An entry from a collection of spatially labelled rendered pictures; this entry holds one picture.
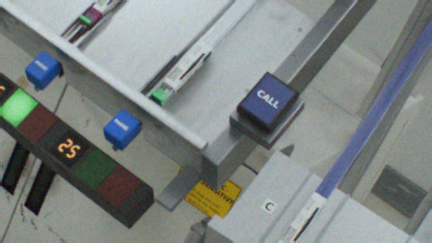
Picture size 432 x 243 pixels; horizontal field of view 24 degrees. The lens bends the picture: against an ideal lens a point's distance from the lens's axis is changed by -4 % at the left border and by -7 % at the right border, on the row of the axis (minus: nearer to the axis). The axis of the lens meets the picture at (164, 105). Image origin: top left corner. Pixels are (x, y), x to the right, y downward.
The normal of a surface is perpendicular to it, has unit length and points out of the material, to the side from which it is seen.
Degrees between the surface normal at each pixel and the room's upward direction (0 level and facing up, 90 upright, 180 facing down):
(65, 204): 90
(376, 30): 90
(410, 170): 90
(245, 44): 44
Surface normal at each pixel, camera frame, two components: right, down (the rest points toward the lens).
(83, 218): -0.50, 0.16
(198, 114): -0.05, -0.48
